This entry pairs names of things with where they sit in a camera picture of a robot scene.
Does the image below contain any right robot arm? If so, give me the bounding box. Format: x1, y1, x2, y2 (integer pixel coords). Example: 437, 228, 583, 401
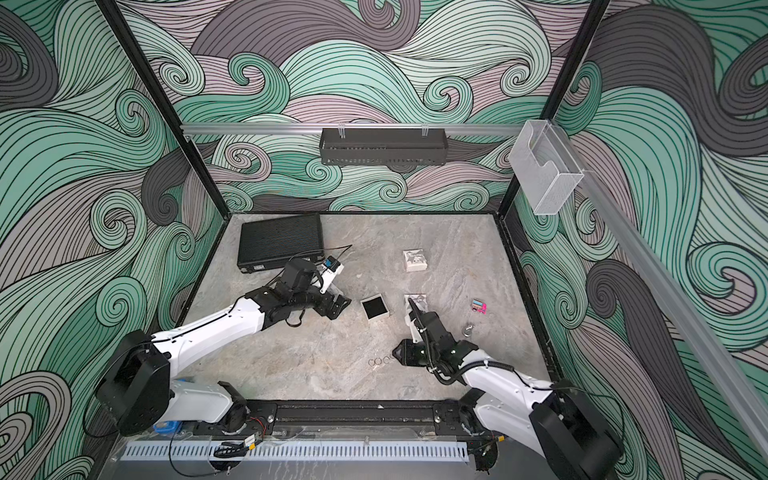
392, 297, 624, 479

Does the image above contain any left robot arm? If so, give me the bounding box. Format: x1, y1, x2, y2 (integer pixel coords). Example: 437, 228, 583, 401
95, 256, 351, 437

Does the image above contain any pink small object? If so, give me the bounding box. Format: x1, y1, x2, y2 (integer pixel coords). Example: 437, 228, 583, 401
471, 299, 487, 314

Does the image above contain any black ribbed briefcase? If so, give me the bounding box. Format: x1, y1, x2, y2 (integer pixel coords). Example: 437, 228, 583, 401
237, 214, 324, 274

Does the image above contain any blue left clamp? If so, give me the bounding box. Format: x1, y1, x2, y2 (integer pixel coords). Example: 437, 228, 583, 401
153, 421, 182, 435

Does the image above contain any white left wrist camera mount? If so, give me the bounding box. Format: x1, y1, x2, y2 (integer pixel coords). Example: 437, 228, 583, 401
320, 256, 344, 293

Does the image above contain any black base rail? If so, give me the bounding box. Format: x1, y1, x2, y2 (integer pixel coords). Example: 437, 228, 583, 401
113, 398, 595, 439

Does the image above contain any black wall tray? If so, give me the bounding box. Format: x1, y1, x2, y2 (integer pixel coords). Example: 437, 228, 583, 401
319, 127, 449, 166

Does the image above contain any clear acrylic wall holder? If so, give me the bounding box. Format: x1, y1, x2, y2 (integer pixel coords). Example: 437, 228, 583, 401
507, 120, 584, 216

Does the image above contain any white slotted cable duct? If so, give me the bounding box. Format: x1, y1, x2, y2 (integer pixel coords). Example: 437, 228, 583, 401
119, 440, 469, 463

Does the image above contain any black corner frame post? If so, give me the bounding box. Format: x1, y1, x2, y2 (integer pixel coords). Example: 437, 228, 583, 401
95, 0, 232, 222

